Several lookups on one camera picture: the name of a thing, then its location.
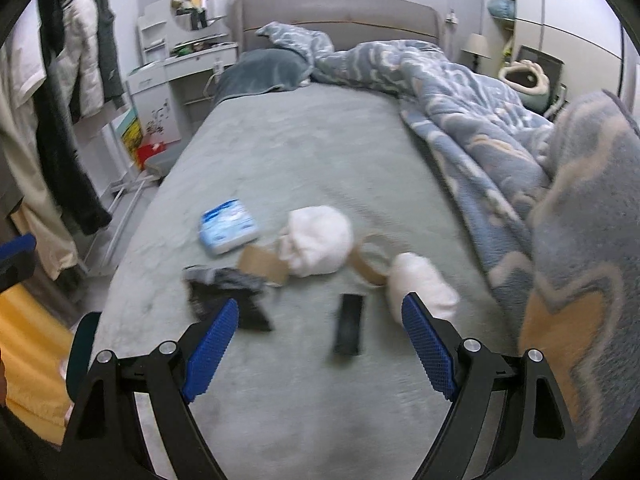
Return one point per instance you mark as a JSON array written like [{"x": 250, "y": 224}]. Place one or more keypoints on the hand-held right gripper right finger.
[{"x": 430, "y": 352}]

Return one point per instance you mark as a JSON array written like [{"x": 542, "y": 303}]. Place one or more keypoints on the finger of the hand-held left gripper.
[{"x": 17, "y": 248}]

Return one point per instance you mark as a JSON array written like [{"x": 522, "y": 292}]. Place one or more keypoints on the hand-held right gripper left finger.
[{"x": 210, "y": 355}]

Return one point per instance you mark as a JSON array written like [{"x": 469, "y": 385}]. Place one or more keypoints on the grey and black cloth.
[{"x": 220, "y": 285}]

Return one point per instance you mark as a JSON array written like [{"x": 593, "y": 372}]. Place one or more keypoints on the black rectangular object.
[{"x": 348, "y": 325}]

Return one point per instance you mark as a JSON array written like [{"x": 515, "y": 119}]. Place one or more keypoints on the brown tape roll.
[{"x": 362, "y": 267}]

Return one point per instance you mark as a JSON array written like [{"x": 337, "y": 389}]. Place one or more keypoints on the dark teal trash bin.
[{"x": 82, "y": 350}]

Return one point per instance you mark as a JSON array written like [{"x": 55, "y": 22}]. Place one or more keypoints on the cream coat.
[{"x": 20, "y": 160}]

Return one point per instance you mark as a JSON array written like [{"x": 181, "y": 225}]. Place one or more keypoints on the black fuzzy coat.
[{"x": 60, "y": 160}]

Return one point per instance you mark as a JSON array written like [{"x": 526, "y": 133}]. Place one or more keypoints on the brown cardboard piece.
[{"x": 260, "y": 262}]

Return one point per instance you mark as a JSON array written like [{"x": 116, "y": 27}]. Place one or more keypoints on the yellow cloth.
[{"x": 30, "y": 360}]

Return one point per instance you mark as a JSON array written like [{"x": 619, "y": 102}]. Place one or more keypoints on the clothes rack wheeled base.
[{"x": 125, "y": 192}]

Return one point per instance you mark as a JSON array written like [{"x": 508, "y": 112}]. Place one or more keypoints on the blue tissue pack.
[{"x": 227, "y": 225}]

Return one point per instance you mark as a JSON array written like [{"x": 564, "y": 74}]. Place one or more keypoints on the yellow box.
[{"x": 130, "y": 135}]

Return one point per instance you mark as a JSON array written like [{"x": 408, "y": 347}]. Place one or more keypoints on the white puffer jacket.
[{"x": 82, "y": 60}]

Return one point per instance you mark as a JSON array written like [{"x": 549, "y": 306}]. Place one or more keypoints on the white cabinet shelf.
[{"x": 155, "y": 90}]

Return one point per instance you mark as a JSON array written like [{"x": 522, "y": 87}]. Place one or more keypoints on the dark green garment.
[{"x": 107, "y": 50}]

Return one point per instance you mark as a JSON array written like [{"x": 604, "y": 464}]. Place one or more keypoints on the bed with grey cover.
[{"x": 310, "y": 150}]

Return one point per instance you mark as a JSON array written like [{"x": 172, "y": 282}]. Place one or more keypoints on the blue patterned blanket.
[{"x": 475, "y": 110}]

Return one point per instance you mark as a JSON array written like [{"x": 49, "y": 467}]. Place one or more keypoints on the cat-shaped pet bed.
[{"x": 525, "y": 94}]

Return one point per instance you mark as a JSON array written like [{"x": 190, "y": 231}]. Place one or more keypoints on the grey-blue plush throw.
[{"x": 260, "y": 72}]

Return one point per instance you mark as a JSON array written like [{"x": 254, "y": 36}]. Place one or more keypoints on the table lamp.
[{"x": 475, "y": 47}]

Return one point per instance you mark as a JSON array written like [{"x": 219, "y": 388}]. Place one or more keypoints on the round mirror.
[{"x": 200, "y": 0}]

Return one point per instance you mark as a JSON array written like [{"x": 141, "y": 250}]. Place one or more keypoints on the black framed panel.
[{"x": 552, "y": 62}]

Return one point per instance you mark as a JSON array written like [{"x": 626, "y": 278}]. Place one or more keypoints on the grey padded headboard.
[{"x": 340, "y": 20}]

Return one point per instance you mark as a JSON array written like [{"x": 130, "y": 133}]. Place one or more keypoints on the light blue plush toy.
[{"x": 501, "y": 9}]

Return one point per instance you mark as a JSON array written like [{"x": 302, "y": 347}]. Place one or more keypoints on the white wardrobe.
[{"x": 575, "y": 20}]

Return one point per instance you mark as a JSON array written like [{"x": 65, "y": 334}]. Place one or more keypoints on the wall socket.
[{"x": 453, "y": 16}]

